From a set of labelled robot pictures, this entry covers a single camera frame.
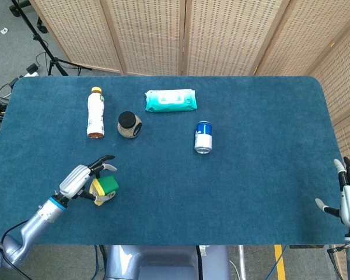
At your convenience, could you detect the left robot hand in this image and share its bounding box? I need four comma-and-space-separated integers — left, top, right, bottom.
59, 155, 118, 207

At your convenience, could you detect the green tub yellow lid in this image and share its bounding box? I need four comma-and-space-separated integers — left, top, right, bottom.
89, 174, 120, 207

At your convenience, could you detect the teal wet wipes pack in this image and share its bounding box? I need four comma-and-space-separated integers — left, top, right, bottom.
144, 88, 199, 113

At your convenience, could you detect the blue white tin can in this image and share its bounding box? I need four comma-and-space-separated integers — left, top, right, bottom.
193, 120, 214, 155

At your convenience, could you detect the white bottle yellow cap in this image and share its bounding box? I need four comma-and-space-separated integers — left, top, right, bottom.
86, 86, 106, 139

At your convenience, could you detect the glass jar black lid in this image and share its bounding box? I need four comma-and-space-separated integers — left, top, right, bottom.
116, 111, 143, 139

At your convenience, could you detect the grey robot torso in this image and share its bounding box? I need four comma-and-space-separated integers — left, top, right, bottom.
104, 244, 232, 280

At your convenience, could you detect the blue table mat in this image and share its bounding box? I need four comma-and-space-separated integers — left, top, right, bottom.
0, 75, 348, 246

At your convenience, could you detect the black tripod stand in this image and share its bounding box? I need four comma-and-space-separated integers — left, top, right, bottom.
9, 0, 93, 77

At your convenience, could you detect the black caster wheel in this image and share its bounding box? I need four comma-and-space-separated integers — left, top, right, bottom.
36, 16, 50, 34

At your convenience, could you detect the wicker folding screen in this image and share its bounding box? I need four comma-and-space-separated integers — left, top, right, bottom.
29, 0, 350, 169

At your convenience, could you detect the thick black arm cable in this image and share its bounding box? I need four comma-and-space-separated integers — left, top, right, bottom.
1, 219, 33, 280

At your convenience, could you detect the blue floor cable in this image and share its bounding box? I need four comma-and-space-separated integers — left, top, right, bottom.
261, 244, 288, 280

